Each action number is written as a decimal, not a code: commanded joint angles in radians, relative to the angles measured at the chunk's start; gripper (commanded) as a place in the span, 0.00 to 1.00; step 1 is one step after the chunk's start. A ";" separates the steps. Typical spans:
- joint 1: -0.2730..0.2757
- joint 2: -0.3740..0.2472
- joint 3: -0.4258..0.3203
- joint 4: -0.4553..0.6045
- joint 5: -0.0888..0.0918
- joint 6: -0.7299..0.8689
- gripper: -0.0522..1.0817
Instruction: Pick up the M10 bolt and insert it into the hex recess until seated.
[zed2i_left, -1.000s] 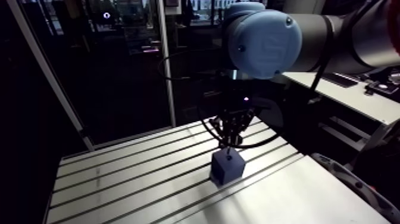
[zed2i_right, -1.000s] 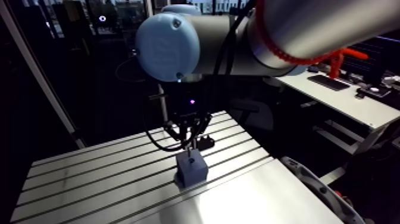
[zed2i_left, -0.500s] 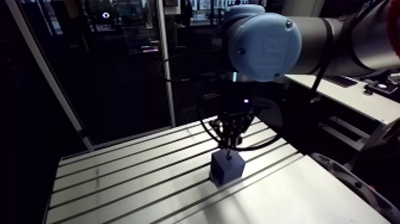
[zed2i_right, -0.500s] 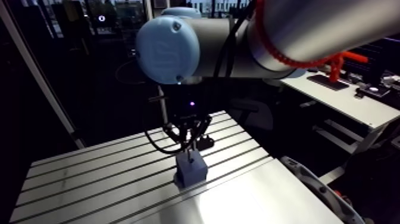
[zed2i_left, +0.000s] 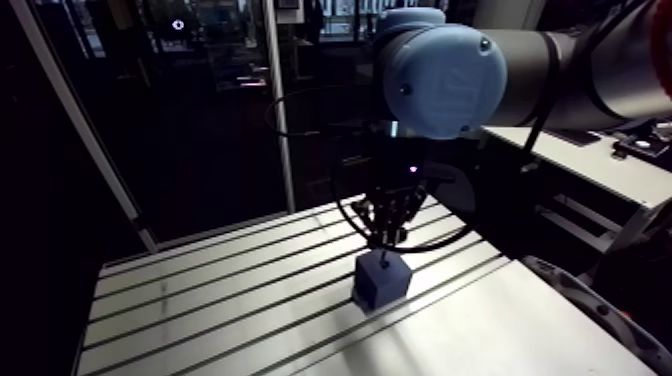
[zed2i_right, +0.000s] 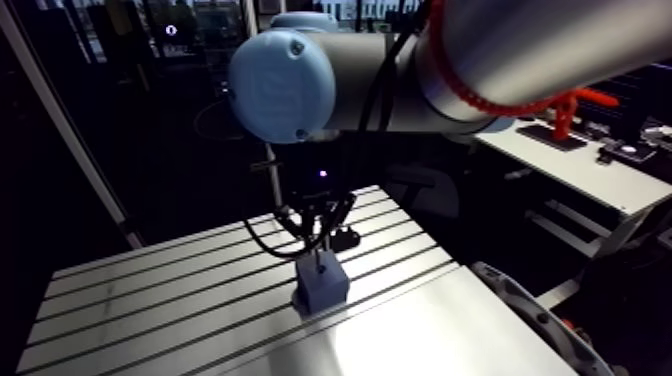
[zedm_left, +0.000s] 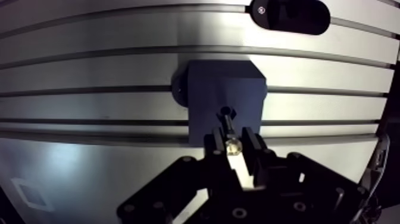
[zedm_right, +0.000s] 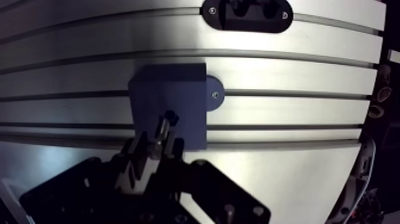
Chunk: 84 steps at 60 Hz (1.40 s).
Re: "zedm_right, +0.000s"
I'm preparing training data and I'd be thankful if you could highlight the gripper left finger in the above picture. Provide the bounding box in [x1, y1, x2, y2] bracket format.
[18, 130, 158, 224]

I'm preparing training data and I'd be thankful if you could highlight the dark blue-grey block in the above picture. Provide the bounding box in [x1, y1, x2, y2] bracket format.
[127, 63, 226, 151]

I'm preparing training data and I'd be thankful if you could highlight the black oval holder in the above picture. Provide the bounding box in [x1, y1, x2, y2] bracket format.
[199, 0, 294, 34]

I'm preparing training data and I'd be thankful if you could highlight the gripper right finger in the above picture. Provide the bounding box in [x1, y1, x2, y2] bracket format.
[156, 136, 271, 224]

